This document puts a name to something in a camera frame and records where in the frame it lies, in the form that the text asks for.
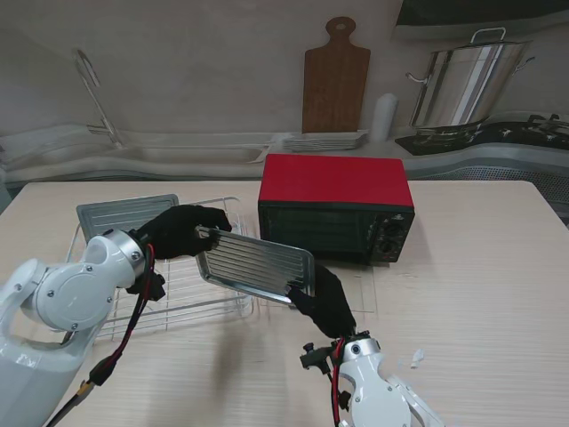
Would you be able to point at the tall steel stock pot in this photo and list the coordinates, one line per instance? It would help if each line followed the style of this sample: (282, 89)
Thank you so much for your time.
(467, 84)

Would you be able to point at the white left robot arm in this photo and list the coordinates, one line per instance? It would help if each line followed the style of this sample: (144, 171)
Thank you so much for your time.
(58, 293)

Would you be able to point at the white paper towel roll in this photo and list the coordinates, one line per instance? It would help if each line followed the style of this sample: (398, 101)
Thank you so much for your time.
(384, 118)

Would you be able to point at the stack of white plates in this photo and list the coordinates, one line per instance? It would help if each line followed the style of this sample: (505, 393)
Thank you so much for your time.
(324, 141)

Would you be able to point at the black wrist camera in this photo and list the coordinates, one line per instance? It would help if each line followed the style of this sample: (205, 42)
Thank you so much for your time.
(315, 356)
(151, 287)

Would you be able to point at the red black toaster oven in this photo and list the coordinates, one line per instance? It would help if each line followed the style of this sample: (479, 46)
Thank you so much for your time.
(333, 182)

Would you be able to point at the black gas stove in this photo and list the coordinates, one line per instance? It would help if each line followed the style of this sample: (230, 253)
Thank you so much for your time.
(511, 133)

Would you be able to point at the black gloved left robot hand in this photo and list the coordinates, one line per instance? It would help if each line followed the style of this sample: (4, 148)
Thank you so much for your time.
(178, 231)

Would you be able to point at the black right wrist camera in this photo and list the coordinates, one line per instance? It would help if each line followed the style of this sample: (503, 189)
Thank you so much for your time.
(315, 356)

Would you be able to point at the steel kitchen sink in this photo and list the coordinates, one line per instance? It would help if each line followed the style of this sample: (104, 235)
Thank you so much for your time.
(178, 154)

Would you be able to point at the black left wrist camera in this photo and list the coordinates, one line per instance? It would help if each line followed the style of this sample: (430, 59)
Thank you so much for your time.
(151, 287)

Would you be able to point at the chrome kitchen faucet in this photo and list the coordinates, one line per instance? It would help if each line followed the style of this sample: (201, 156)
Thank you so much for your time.
(107, 123)

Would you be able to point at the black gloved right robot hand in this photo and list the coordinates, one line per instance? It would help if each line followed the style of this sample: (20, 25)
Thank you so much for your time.
(329, 302)

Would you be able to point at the black oven knob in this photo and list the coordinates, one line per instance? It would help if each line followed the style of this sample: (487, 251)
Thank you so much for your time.
(394, 229)
(391, 247)

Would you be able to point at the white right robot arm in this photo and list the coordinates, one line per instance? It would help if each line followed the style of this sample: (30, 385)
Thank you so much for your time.
(369, 378)

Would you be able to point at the dark range hood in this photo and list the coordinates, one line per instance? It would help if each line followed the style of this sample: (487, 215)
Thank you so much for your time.
(489, 13)

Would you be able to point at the brown wooden cutting board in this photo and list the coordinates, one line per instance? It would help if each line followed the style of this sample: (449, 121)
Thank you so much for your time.
(335, 89)

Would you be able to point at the ribbed metal baking tray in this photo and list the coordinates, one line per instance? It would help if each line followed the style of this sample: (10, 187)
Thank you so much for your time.
(258, 262)
(120, 213)

